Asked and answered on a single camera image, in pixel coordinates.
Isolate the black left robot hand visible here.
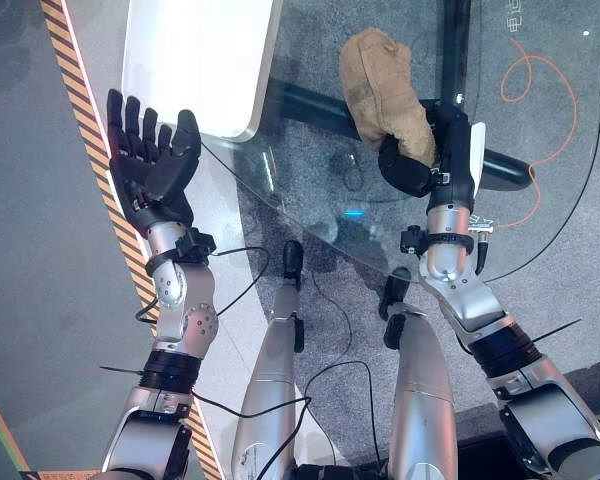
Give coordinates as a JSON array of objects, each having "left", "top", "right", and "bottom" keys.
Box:
[{"left": 106, "top": 88, "right": 203, "bottom": 240}]

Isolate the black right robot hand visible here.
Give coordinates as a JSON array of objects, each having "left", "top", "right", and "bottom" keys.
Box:
[{"left": 377, "top": 99, "right": 487, "bottom": 207}]

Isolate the brown cloth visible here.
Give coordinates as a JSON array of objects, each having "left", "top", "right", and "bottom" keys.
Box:
[{"left": 338, "top": 28, "right": 439, "bottom": 165}]

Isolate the yellow black hazard tape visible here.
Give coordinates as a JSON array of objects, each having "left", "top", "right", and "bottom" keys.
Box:
[{"left": 38, "top": 0, "right": 225, "bottom": 480}]

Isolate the white rounded panel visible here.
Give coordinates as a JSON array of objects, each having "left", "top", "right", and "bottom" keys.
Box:
[{"left": 121, "top": 0, "right": 284, "bottom": 144}]

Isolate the silver left robot leg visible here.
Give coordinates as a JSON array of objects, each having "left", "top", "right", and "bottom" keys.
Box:
[{"left": 230, "top": 239, "right": 307, "bottom": 480}]

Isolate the silver robot leg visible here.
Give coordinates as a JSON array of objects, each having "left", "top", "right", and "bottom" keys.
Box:
[
  {"left": 230, "top": 239, "right": 307, "bottom": 480},
  {"left": 378, "top": 266, "right": 460, "bottom": 480}
]

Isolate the silver right robot leg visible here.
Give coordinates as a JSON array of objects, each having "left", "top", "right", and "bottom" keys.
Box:
[{"left": 378, "top": 266, "right": 460, "bottom": 480}]

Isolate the orange cable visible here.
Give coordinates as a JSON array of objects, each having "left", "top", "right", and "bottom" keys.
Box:
[{"left": 494, "top": 36, "right": 579, "bottom": 230}]

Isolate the black cable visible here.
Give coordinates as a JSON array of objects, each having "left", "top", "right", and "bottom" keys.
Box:
[{"left": 135, "top": 246, "right": 383, "bottom": 480}]

